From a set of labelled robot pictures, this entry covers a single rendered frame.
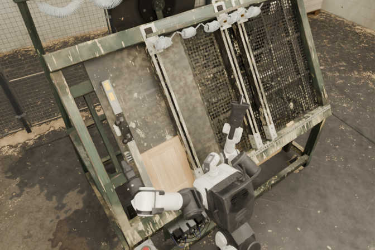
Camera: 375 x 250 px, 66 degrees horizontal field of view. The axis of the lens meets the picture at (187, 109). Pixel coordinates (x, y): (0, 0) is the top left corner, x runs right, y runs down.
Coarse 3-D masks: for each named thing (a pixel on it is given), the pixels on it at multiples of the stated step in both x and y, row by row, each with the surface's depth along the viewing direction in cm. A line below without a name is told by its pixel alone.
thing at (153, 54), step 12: (144, 36) 184; (156, 36) 187; (144, 48) 195; (156, 60) 193; (156, 72) 194; (168, 84) 197; (168, 96) 197; (168, 108) 202; (180, 120) 202; (180, 132) 202; (192, 144) 207; (192, 156) 208; (192, 168) 210
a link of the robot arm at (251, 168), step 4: (248, 156) 175; (244, 160) 172; (248, 160) 173; (252, 160) 176; (240, 164) 173; (244, 164) 172; (248, 164) 172; (252, 164) 173; (256, 164) 176; (248, 168) 172; (252, 168) 172; (256, 168) 173; (248, 172) 173; (252, 172) 172
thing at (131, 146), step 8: (104, 88) 180; (112, 88) 182; (112, 104) 182; (120, 112) 185; (120, 128) 187; (128, 144) 188; (136, 152) 191; (136, 160) 191; (136, 168) 195; (144, 168) 194; (144, 176) 194; (144, 184) 195
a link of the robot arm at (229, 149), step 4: (228, 144) 194; (232, 144) 193; (224, 148) 201; (228, 148) 197; (232, 148) 196; (220, 152) 205; (224, 152) 201; (228, 152) 200; (232, 152) 201; (236, 152) 201; (224, 156) 199; (228, 156) 200
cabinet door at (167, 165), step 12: (168, 144) 204; (180, 144) 208; (144, 156) 196; (156, 156) 200; (168, 156) 204; (180, 156) 209; (156, 168) 200; (168, 168) 205; (180, 168) 209; (156, 180) 200; (168, 180) 205; (180, 180) 210; (192, 180) 214; (168, 192) 205
